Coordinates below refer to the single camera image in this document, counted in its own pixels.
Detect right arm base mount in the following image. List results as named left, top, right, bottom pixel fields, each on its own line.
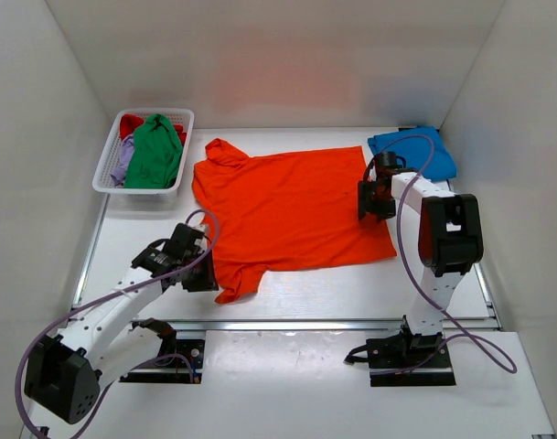
left=344, top=329, right=456, bottom=388

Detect lilac t shirt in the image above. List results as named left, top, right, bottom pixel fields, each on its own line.
left=111, top=134, right=134, bottom=187

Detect folded blue t shirt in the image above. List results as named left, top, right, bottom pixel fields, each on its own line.
left=368, top=126, right=457, bottom=182

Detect purple cable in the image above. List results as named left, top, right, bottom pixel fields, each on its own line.
left=14, top=209, right=221, bottom=439
left=369, top=134, right=518, bottom=377

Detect orange t shirt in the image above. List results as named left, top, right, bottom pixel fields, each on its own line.
left=192, top=138, right=396, bottom=305

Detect red t shirt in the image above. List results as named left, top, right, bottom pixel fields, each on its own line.
left=119, top=113, right=187, bottom=145

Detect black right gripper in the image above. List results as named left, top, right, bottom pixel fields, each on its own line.
left=359, top=181, right=395, bottom=222

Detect green t shirt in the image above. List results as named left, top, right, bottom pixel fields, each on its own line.
left=123, top=113, right=184, bottom=189

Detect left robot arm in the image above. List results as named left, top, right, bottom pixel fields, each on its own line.
left=24, top=223, right=218, bottom=424

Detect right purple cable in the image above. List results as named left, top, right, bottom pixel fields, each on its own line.
left=369, top=134, right=518, bottom=377

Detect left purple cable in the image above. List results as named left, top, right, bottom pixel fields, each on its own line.
left=14, top=209, right=221, bottom=439

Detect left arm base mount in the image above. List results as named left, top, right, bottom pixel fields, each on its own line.
left=119, top=322, right=206, bottom=385

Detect white plastic basket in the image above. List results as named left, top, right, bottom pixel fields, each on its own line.
left=92, top=108, right=195, bottom=198

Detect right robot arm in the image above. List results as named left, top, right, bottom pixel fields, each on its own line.
left=358, top=152, right=484, bottom=367

